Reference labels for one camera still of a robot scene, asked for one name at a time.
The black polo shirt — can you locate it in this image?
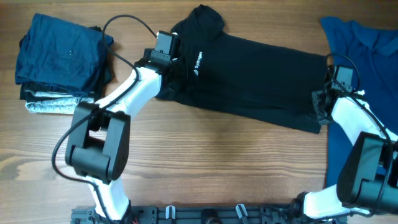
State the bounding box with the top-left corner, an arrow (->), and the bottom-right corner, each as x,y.
168,5 -> 326,133

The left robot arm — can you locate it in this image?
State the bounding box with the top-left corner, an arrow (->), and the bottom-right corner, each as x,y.
64,49 -> 177,223

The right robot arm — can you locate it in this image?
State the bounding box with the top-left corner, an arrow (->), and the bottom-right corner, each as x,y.
288,82 -> 397,223

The folded light grey garment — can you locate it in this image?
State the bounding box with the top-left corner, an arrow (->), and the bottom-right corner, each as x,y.
20,90 -> 95,114

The folded navy blue shirt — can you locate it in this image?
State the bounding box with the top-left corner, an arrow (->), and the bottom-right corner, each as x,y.
14,12 -> 114,96

